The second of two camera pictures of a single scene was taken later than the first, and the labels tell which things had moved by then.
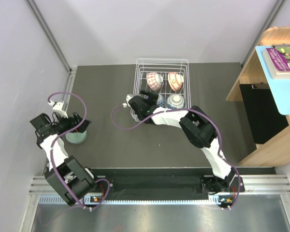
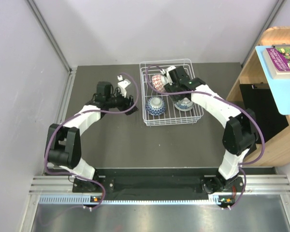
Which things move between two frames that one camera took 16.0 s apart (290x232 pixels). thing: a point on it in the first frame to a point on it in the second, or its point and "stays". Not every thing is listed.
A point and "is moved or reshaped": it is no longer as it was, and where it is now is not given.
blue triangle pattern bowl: (160, 101) is moved or reshaped
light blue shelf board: (285, 92) stays
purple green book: (283, 62) stays
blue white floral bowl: (175, 101) is moved or reshaped
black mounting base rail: (170, 182) stays
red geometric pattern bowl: (154, 80) is moved or reshaped
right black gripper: (152, 97) to (176, 98)
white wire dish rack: (169, 78) is moved or reshaped
